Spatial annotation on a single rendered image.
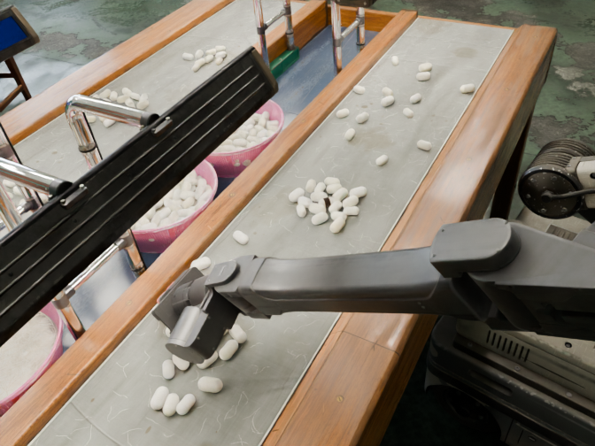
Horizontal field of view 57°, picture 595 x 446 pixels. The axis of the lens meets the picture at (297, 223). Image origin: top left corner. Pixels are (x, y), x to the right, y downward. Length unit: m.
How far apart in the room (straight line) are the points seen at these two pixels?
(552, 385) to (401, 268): 0.87
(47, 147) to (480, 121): 1.05
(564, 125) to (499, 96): 1.42
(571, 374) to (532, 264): 0.89
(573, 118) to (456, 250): 2.47
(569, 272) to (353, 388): 0.46
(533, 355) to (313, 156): 0.65
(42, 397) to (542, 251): 0.73
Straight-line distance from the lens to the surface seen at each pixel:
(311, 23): 1.93
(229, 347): 0.88
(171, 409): 0.85
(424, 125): 1.35
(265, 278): 0.66
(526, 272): 0.43
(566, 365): 1.30
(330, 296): 0.58
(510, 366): 1.35
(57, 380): 0.93
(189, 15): 2.03
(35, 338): 1.05
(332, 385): 0.82
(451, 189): 1.12
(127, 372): 0.93
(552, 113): 2.91
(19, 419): 0.92
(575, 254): 0.42
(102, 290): 1.15
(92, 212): 0.65
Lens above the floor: 1.47
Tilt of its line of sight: 42 degrees down
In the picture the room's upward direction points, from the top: 7 degrees counter-clockwise
